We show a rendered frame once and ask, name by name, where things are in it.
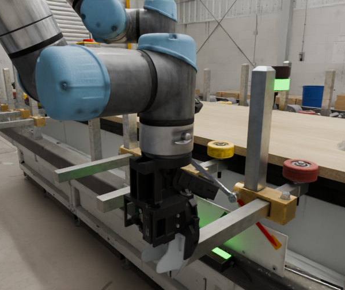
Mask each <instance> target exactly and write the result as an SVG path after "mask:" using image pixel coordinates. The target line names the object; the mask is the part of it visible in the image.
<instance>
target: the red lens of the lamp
mask: <svg viewBox="0 0 345 290"><path fill-rule="evenodd" d="M272 68H273V69H274V70H276V74H275V77H276V78H290V72H291V67H272Z"/></svg>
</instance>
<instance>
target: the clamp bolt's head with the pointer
mask: <svg viewBox="0 0 345 290"><path fill-rule="evenodd" d="M234 192H236V191H234ZM236 193H237V194H238V196H239V201H238V203H239V204H240V205H241V206H244V205H245V204H244V203H243V202H242V201H241V196H240V194H239V193H238V192H236ZM228 198H229V201H230V202H232V203H233V202H235V200H236V199H235V197H234V196H233V195H232V194H230V196H229V197H228ZM256 225H257V226H258V227H259V228H260V230H261V231H262V233H263V234H264V235H265V236H266V237H267V239H268V240H269V241H270V242H271V243H272V244H274V245H275V246H277V245H276V243H275V241H274V239H273V238H272V236H271V235H270V234H269V233H268V232H267V231H266V229H265V228H264V227H263V226H262V225H261V223H260V222H257V223H256Z"/></svg>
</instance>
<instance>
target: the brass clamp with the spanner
mask: <svg viewBox="0 0 345 290"><path fill-rule="evenodd" d="M234 191H236V192H238V193H239V194H240V196H241V201H242V202H243V203H244V204H245V205H246V204H248V203H250V202H252V201H253V200H256V199H261V200H264V201H267V202H269V203H270V211H269V215H268V216H267V217H265V218H266V219H269V220H272V221H273V222H276V223H279V224H281V225H283V226H284V225H285V224H287V223H288V222H289V221H291V220H293V219H294V218H295V212H296V206H297V197H295V196H292V195H290V197H291V199H290V200H283V199H281V198H280V196H281V194H282V192H280V191H278V190H275V189H271V188H268V187H265V188H264V189H262V190H260V191H258V192H256V191H254V190H251V189H248V188H245V187H244V182H238V183H236V184H235V186H234V188H233V190H232V192H234Z"/></svg>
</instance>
